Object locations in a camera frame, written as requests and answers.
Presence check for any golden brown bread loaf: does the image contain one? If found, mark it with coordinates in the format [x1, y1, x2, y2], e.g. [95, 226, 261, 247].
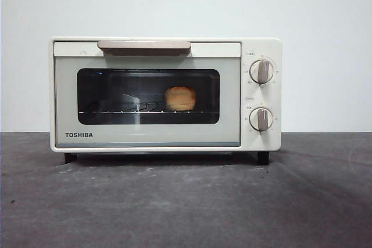
[164, 85, 196, 112]

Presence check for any white glass oven door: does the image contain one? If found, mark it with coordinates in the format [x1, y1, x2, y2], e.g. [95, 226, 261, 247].
[53, 41, 242, 148]

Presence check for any beige oven knob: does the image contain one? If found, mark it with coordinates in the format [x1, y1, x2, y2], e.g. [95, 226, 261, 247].
[249, 59, 274, 84]
[249, 107, 274, 131]

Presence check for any white Toshiba toaster oven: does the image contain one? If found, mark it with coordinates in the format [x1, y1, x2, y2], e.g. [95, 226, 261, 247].
[49, 37, 282, 165]

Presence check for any metal wire oven rack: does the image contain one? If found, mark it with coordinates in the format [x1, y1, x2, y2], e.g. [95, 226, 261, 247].
[77, 101, 219, 114]

